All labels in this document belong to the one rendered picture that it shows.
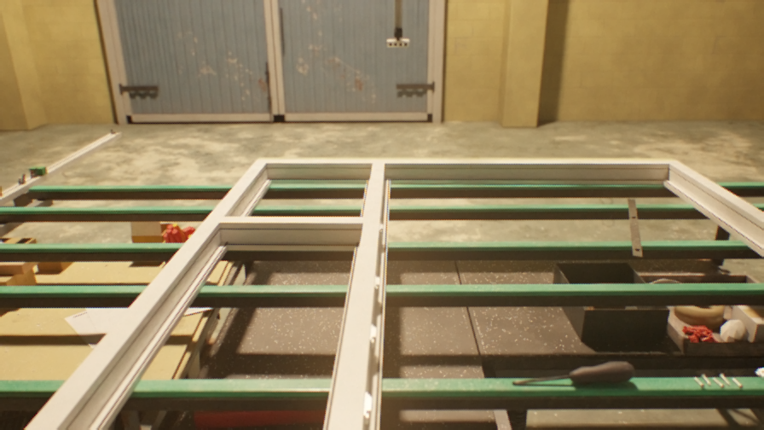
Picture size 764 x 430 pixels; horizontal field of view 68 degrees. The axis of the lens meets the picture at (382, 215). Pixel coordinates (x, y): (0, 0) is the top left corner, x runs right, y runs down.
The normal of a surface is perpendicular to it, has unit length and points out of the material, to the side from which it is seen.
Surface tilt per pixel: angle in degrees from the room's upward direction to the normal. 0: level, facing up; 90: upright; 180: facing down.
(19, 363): 0
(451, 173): 90
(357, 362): 0
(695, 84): 90
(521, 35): 90
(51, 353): 0
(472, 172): 90
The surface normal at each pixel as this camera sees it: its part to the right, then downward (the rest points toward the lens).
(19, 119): 0.00, 0.37
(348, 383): 0.00, -0.93
